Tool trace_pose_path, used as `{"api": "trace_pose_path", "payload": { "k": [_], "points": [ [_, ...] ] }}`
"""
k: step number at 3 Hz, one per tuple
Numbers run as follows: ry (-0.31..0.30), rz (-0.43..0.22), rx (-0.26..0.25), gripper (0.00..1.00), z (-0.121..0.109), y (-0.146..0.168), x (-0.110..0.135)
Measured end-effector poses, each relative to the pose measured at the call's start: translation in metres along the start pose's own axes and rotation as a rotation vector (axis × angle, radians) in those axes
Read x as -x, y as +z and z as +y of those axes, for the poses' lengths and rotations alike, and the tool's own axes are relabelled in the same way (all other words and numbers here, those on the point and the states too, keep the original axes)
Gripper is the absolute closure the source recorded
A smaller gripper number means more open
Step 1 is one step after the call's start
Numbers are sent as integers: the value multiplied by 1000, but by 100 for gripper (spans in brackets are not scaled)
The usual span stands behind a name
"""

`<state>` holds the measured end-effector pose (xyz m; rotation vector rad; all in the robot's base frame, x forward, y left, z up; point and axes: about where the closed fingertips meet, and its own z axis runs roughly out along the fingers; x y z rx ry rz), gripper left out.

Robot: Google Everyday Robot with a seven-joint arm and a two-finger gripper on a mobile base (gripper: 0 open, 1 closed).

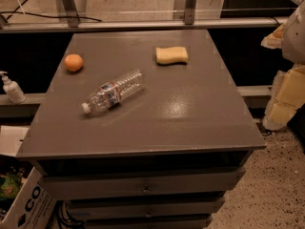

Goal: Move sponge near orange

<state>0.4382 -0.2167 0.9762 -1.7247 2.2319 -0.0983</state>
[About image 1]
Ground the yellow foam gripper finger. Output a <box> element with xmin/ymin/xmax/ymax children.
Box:
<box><xmin>261</xmin><ymin>24</ymin><xmax>285</xmax><ymax>49</ymax></box>
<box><xmin>262</xmin><ymin>65</ymin><xmax>305</xmax><ymax>131</ymax></box>

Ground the yellow sponge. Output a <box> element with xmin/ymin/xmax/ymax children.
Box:
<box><xmin>155</xmin><ymin>47</ymin><xmax>189</xmax><ymax>65</ymax></box>

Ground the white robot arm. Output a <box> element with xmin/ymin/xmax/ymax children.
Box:
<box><xmin>261</xmin><ymin>1</ymin><xmax>305</xmax><ymax>131</ymax></box>

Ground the grey drawer cabinet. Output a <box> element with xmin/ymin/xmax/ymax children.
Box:
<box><xmin>18</xmin><ymin>30</ymin><xmax>265</xmax><ymax>229</ymax></box>

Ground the clear plastic water bottle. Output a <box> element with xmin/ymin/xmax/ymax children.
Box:
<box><xmin>81</xmin><ymin>70</ymin><xmax>145</xmax><ymax>115</ymax></box>

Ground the orange fruit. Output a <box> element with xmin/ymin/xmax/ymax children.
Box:
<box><xmin>64</xmin><ymin>54</ymin><xmax>83</xmax><ymax>72</ymax></box>

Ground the white pump dispenser bottle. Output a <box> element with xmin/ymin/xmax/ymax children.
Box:
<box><xmin>0</xmin><ymin>71</ymin><xmax>26</xmax><ymax>104</ymax></box>

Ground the white cardboard box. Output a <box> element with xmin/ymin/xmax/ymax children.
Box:
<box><xmin>0</xmin><ymin>125</ymin><xmax>56</xmax><ymax>229</ymax></box>

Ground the metal window frame rail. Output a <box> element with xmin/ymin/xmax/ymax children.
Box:
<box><xmin>0</xmin><ymin>17</ymin><xmax>288</xmax><ymax>33</ymax></box>

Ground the black cable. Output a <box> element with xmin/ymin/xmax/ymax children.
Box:
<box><xmin>0</xmin><ymin>0</ymin><xmax>103</xmax><ymax>23</ymax></box>

